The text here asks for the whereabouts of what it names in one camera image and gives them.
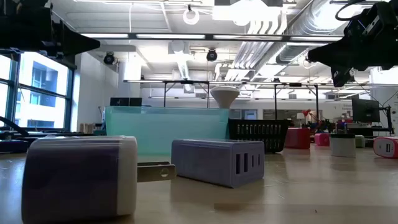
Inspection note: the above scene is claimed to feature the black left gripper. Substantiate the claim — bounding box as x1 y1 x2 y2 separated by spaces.
0 0 101 60

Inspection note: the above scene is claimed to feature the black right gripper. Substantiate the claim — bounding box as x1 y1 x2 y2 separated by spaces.
307 0 398 88

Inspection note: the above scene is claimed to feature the pink wall charger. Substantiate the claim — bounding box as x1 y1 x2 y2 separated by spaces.
314 133 331 147

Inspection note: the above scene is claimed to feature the red multi-port charger block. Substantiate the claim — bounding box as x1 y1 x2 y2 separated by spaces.
284 127 311 149

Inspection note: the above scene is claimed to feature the white black USB charger cube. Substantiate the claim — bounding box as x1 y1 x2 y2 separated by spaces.
330 133 356 158

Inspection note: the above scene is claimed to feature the pink white USB charger cube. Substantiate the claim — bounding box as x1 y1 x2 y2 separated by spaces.
373 136 398 159

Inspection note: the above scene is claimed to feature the teal translucent plastic bin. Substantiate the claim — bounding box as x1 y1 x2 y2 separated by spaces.
104 105 230 156

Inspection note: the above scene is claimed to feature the red desk lamp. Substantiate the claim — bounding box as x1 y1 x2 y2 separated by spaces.
301 108 323 125

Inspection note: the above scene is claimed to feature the black computer monitor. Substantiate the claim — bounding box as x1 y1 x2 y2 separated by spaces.
351 98 381 123

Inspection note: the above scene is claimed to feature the large window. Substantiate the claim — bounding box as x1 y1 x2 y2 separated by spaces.
0 51 75 131

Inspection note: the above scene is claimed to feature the long ceiling light strip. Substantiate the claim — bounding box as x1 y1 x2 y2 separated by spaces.
80 32 343 43

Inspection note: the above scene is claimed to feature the black slotted plastic basket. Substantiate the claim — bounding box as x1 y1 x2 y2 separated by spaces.
228 118 290 154

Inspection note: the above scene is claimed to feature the white bulb table lamp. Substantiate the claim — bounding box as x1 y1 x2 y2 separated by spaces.
210 86 241 110

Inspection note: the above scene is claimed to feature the purple white USB charger cube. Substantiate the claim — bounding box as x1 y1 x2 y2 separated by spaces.
21 134 177 224

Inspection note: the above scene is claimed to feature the lavender multi-port charger block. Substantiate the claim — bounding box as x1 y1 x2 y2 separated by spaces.
170 138 266 189

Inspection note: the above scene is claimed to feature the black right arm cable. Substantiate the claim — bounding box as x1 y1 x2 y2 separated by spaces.
335 0 376 22

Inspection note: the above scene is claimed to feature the black metal frame stand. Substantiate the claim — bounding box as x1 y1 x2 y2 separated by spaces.
163 80 211 109
273 82 320 121

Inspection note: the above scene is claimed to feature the black aluminium table frame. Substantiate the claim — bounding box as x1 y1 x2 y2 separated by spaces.
0 115 398 151

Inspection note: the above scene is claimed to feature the white ring light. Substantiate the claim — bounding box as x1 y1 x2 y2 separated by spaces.
182 8 201 26

